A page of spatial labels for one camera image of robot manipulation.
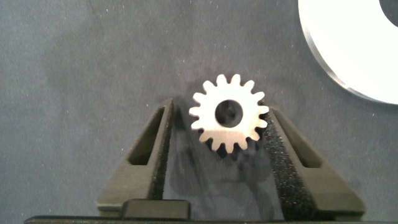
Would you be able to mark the round white carrier plate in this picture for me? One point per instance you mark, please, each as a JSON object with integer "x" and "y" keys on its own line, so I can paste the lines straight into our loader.
{"x": 351, "y": 46}

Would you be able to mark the small steel planetary gear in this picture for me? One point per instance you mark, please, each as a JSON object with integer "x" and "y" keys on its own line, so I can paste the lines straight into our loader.
{"x": 228, "y": 138}

